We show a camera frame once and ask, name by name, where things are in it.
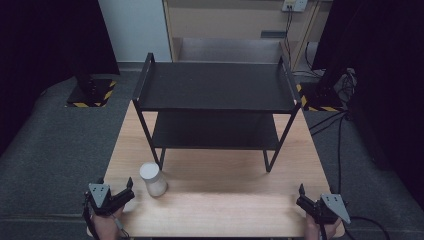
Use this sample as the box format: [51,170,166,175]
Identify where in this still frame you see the black stand base striped tape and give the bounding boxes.
[66,74,118,109]
[296,80,348,113]

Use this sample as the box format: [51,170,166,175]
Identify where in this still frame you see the person's left hand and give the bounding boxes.
[91,205,126,240]

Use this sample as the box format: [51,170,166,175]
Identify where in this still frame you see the right hand-held gripper cable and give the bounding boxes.
[343,215,392,240]

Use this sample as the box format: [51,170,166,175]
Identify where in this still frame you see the black two-tier metal shelf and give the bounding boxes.
[131,52,303,174]

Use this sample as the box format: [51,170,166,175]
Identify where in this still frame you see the white cylindrical cup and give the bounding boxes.
[138,161,169,198]

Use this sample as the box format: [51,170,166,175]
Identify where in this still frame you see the dark curtain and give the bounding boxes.
[0,0,121,158]
[312,0,424,212]

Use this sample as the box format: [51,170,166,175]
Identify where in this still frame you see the black cable from wall socket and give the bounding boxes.
[284,5,296,69]

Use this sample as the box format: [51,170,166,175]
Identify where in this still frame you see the black floor cable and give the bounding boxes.
[308,109,352,195]

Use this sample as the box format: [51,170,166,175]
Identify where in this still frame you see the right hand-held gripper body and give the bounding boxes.
[295,193,352,226]

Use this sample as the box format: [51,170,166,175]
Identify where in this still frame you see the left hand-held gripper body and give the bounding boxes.
[84,182,136,217]

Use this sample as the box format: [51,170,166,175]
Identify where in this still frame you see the beige wooden cabinet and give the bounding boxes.
[161,0,323,72]

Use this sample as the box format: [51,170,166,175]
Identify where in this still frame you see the white wall socket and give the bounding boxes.
[281,0,309,13]

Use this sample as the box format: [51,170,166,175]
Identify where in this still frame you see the person's right hand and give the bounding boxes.
[304,213,343,240]

